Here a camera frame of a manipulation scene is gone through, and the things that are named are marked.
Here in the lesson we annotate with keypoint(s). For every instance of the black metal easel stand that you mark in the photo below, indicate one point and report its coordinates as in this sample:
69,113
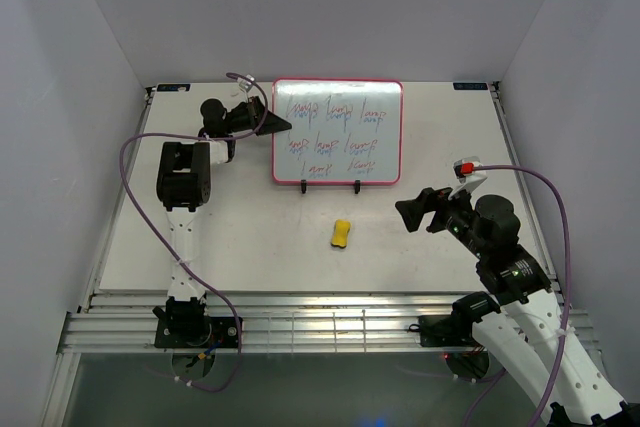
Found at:
354,186

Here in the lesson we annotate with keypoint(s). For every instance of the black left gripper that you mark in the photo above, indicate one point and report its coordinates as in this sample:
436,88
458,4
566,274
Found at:
253,114

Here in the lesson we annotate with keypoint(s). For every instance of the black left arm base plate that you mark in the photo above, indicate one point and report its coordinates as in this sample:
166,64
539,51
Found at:
184,325

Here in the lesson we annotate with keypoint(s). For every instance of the aluminium table frame rails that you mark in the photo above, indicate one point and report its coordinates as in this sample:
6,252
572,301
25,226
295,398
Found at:
267,247

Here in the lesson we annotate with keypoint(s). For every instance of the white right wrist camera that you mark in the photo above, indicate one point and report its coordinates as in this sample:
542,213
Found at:
469,174

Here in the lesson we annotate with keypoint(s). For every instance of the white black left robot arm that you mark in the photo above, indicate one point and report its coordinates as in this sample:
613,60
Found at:
183,187

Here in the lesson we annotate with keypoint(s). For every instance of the pink framed whiteboard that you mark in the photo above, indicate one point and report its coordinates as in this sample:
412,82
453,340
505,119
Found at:
343,132

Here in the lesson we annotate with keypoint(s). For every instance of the blue left corner label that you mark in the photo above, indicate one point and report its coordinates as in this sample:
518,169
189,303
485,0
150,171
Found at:
173,87

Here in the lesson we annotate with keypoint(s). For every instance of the blue corner label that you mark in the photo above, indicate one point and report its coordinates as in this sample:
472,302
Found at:
173,87
470,86

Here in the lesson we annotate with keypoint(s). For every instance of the blue right corner label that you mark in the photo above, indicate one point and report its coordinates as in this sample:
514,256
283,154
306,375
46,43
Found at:
470,86

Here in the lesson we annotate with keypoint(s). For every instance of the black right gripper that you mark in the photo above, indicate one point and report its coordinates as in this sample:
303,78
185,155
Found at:
432,208

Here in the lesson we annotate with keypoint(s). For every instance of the yellow bone shaped eraser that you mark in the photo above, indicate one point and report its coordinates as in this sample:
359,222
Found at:
340,235

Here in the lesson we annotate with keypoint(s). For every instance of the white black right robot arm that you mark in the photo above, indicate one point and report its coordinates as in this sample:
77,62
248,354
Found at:
517,317

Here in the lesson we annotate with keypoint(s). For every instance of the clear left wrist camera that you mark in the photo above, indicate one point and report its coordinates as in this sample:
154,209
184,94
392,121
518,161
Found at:
245,83

